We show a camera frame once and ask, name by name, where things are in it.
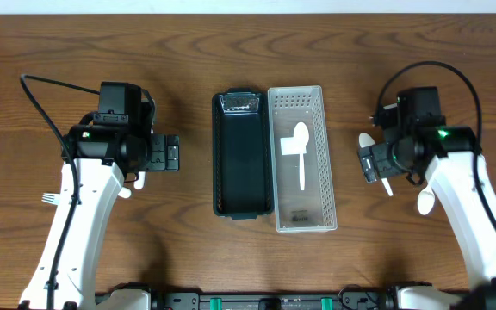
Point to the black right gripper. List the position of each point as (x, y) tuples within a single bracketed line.
[(381, 151)]

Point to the black plastic basket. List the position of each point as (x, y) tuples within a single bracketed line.
[(242, 184)]

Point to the white plastic fork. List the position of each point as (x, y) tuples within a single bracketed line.
[(140, 182), (125, 193), (51, 198)]

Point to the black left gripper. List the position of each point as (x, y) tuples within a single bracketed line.
[(164, 152)]

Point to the white plastic spoon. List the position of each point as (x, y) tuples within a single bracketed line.
[(365, 140), (301, 134), (426, 200)]

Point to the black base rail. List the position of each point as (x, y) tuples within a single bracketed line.
[(274, 300)]

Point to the clear plastic basket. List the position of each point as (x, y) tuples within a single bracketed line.
[(312, 210)]

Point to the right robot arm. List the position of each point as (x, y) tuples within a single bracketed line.
[(447, 165)]

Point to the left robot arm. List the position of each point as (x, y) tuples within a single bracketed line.
[(98, 153)]

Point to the white label in clear basket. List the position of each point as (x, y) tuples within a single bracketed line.
[(293, 145)]

